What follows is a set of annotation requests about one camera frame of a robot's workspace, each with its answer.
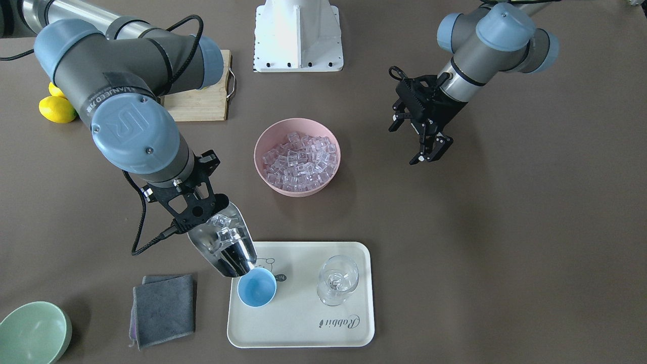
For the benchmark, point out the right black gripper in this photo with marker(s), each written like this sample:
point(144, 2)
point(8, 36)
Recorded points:
point(208, 163)

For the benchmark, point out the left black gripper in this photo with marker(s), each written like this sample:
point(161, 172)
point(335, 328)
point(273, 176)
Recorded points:
point(448, 110)

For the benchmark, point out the silver metal ice scoop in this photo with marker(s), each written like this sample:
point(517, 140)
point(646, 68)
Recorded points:
point(225, 242)

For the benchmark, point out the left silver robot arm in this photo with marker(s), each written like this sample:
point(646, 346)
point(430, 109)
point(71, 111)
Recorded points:
point(495, 37)

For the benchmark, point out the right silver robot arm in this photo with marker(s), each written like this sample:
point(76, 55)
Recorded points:
point(114, 69)

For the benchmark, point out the light blue cup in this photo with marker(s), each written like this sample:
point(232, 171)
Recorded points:
point(257, 288)

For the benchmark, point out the pink bowl of ice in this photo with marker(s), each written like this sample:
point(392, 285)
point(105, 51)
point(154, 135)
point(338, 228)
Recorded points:
point(297, 157)

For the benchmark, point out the wooden cutting board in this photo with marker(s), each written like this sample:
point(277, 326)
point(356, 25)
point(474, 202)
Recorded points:
point(207, 104)

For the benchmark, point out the grey folded cloth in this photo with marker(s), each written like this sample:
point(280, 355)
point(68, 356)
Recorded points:
point(163, 309)

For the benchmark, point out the cream serving tray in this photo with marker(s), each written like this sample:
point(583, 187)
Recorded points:
point(296, 317)

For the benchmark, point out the clear wine glass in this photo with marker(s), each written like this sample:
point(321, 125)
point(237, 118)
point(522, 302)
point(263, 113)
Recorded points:
point(337, 279)

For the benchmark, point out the yellow lemon front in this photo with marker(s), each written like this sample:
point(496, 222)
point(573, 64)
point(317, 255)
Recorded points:
point(57, 109)

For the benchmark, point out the yellow lemon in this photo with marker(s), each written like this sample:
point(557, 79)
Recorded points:
point(57, 109)
point(55, 91)

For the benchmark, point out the yellow lemon back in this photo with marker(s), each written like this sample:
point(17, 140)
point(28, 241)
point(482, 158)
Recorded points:
point(55, 91)

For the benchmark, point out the green ceramic bowl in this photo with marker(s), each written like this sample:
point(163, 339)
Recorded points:
point(37, 332)

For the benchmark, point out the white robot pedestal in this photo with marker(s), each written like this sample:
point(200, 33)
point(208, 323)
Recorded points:
point(298, 36)

